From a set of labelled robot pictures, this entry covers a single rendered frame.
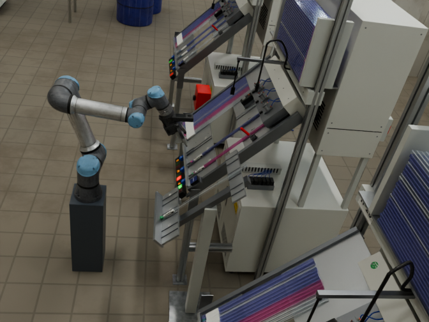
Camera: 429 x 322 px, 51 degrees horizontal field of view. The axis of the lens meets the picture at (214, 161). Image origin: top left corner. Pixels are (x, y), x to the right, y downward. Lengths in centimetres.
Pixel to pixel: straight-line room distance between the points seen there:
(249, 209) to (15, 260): 147
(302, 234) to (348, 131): 74
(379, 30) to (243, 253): 149
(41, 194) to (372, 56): 241
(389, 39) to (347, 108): 37
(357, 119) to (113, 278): 170
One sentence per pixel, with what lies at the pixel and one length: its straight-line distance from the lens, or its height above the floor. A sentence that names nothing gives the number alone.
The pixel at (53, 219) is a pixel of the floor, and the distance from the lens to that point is 329.
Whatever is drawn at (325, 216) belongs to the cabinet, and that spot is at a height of 57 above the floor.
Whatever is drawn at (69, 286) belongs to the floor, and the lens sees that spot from 290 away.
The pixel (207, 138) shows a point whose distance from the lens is 265.
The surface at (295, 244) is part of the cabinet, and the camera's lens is 287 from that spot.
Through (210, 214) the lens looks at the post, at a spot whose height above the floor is 80.
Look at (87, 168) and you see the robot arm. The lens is 245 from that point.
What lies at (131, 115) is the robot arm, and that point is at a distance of 223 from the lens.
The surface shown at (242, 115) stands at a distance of 256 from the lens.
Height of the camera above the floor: 227
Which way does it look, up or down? 35 degrees down
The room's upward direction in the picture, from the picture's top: 11 degrees clockwise
